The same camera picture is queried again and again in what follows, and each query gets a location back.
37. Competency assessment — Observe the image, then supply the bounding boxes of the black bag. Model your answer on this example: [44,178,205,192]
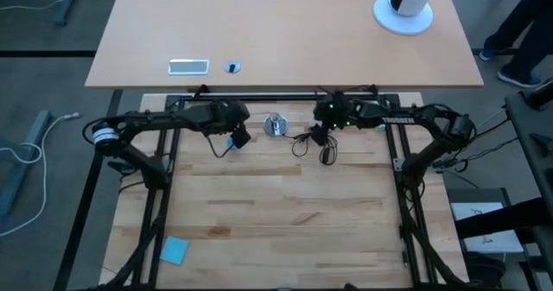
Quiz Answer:
[465,251,507,290]

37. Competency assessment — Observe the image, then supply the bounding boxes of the black lamp power cord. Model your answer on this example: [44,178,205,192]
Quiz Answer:
[283,129,340,166]

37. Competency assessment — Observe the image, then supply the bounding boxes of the black floor cable bundle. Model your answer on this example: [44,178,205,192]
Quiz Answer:
[431,117,519,174]

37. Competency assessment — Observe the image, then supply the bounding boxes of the beige wooden desk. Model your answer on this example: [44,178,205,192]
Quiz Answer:
[85,0,485,89]

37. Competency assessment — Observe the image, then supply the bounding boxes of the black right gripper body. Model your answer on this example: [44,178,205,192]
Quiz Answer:
[310,92,359,145]

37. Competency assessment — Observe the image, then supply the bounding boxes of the person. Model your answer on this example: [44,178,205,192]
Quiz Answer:
[478,0,553,89]

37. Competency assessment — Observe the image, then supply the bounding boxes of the grey metal table foot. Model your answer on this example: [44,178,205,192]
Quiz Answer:
[0,109,54,218]
[51,0,84,27]

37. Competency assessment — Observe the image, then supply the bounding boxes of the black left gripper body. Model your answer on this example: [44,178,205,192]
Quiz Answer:
[202,98,251,149]

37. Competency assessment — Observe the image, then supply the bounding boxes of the white paper sheets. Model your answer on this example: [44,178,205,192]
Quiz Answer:
[450,201,524,254]

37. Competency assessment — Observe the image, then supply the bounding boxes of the white round lamp base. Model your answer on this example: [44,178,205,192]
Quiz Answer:
[372,0,441,36]

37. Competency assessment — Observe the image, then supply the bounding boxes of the black equipment stand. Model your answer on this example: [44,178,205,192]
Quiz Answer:
[455,77,553,291]

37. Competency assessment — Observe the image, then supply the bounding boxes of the black aluminium table frame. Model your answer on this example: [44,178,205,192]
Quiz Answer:
[86,85,472,291]

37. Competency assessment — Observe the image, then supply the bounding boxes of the chrome lamp base with socket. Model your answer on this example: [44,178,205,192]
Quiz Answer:
[263,112,289,137]

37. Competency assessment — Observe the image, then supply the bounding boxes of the blue sticky note pad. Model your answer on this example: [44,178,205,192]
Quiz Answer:
[159,235,190,266]

